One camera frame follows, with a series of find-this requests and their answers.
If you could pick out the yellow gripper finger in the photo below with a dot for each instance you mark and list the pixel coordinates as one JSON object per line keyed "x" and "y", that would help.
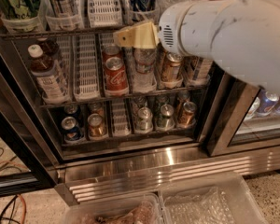
{"x": 141, "y": 35}

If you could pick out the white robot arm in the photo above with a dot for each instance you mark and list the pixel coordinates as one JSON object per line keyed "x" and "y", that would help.
{"x": 191, "y": 27}

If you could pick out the rear red cola can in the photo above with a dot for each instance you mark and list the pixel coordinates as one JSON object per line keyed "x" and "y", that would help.
{"x": 110, "y": 51}

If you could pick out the red cola can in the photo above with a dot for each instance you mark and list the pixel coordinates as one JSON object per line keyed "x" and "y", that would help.
{"x": 110, "y": 51}
{"x": 115, "y": 74}

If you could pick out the front gold soda can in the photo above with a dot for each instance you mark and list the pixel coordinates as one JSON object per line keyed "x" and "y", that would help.
{"x": 171, "y": 67}

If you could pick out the empty white tray top shelf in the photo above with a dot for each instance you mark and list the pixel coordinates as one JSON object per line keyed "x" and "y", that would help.
{"x": 104, "y": 13}

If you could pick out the empty white tray shelf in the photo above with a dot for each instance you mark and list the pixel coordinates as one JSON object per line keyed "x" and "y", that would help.
{"x": 104, "y": 13}
{"x": 85, "y": 77}

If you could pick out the front red cola can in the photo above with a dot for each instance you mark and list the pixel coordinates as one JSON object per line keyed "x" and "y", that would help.
{"x": 115, "y": 74}

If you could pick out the empty white tray middle shelf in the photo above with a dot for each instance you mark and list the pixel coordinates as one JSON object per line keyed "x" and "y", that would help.
{"x": 85, "y": 77}

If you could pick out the rear bronze can bottom shelf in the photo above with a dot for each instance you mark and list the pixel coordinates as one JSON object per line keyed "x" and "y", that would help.
{"x": 97, "y": 108}

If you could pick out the bronze can shelf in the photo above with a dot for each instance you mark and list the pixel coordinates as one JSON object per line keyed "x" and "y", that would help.
{"x": 96, "y": 125}
{"x": 97, "y": 108}

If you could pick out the front silver can bottom shelf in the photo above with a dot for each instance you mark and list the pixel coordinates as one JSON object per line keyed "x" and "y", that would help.
{"x": 144, "y": 119}

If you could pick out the striped tall can top shelf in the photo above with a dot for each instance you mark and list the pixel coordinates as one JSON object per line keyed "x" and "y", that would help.
{"x": 64, "y": 8}

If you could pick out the front gold can bottom right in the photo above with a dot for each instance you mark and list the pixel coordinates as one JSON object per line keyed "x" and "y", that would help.
{"x": 187, "y": 113}

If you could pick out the rear blue pepsi can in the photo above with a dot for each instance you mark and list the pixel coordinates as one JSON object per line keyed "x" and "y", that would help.
{"x": 73, "y": 111}

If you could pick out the blue pepsi can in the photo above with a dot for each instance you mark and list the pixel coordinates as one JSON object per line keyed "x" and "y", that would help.
{"x": 71, "y": 130}
{"x": 73, "y": 111}

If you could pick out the front bronze can bottom shelf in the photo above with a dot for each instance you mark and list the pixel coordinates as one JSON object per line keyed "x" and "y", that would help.
{"x": 96, "y": 125}

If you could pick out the front blue pepsi can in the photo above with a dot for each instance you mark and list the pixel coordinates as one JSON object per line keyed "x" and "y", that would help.
{"x": 71, "y": 130}

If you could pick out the closed glass fridge door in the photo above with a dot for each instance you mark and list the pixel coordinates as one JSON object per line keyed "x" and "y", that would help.
{"x": 236, "y": 115}

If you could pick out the pepsi can behind glass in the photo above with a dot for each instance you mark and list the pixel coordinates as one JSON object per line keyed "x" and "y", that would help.
{"x": 268, "y": 100}

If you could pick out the steel fridge base grille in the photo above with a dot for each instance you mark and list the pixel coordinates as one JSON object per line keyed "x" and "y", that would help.
{"x": 142, "y": 171}

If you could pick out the clear water bottle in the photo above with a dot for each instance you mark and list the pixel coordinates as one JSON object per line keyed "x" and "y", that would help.
{"x": 144, "y": 66}

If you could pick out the right tea bottle white cap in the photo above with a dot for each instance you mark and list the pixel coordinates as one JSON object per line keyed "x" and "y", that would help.
{"x": 199, "y": 68}

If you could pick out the tea bottle white cap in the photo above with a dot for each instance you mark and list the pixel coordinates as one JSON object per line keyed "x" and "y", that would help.
{"x": 199, "y": 68}
{"x": 48, "y": 75}

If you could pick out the left rear tea bottle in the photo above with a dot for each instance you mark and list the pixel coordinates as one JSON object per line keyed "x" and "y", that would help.
{"x": 52, "y": 49}

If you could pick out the left tea bottle white cap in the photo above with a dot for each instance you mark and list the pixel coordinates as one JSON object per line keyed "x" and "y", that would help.
{"x": 48, "y": 75}

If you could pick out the left clear plastic bin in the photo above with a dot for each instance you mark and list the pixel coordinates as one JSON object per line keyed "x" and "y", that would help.
{"x": 142, "y": 208}

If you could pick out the clear plastic bin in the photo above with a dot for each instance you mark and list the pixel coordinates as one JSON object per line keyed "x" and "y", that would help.
{"x": 239, "y": 197}
{"x": 142, "y": 208}

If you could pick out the right clear plastic bin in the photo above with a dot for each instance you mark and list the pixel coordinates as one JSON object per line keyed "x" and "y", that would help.
{"x": 239, "y": 197}

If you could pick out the bubble wrap sheet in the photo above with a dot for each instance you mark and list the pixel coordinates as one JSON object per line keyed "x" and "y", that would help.
{"x": 201, "y": 206}

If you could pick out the open fridge door frame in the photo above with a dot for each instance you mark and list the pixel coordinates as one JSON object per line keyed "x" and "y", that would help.
{"x": 21, "y": 128}

